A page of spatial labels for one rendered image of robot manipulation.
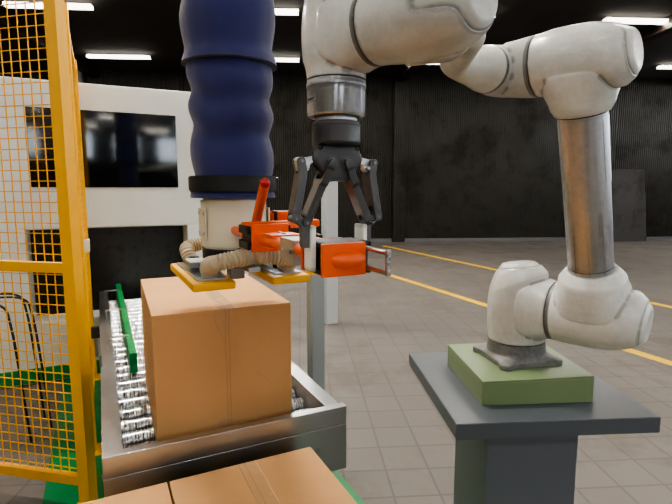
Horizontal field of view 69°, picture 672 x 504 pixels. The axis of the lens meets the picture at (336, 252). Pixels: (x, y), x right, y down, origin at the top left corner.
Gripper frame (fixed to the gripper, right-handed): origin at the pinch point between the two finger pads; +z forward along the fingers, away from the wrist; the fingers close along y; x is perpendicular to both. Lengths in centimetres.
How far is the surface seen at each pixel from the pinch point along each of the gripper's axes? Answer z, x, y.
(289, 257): 2.1, -11.3, 3.6
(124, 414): 65, -102, 29
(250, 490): 65, -42, 3
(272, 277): 11.5, -43.0, -3.8
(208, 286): 12.2, -42.2, 11.8
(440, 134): -140, -899, -720
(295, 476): 65, -43, -9
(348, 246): -1.4, 4.9, 0.3
